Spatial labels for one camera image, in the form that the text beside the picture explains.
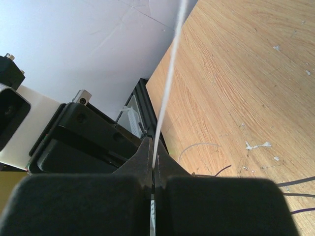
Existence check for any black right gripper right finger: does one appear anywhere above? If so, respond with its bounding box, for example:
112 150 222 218
153 140 298 236

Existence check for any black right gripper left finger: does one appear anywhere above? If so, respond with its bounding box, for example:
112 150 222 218
0 138 153 236

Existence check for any grey wire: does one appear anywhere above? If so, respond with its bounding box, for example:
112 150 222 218
275 175 315 198

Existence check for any white zip tie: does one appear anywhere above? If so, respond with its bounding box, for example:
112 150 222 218
152 0 189 170

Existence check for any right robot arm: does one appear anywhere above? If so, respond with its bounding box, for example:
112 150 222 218
0 54 298 236

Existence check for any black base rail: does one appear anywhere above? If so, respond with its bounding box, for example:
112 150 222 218
115 78 157 143

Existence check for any light blue cable duct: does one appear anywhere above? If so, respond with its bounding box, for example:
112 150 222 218
120 95 143 138

